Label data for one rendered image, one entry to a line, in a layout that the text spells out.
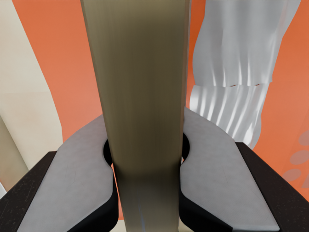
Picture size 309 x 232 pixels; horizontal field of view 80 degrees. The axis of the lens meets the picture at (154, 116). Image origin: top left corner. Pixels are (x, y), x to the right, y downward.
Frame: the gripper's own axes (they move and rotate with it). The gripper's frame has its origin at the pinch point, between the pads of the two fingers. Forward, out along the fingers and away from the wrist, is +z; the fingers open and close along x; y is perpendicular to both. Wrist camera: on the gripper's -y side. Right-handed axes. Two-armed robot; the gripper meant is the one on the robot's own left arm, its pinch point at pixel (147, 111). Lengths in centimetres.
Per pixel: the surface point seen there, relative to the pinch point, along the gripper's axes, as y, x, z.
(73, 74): -1.0, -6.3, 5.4
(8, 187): 9.1, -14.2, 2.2
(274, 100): 2.3, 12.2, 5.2
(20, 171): 9.1, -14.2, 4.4
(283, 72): -0.4, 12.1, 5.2
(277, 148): 8.4, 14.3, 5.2
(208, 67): -1.2, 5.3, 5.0
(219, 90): 0.8, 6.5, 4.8
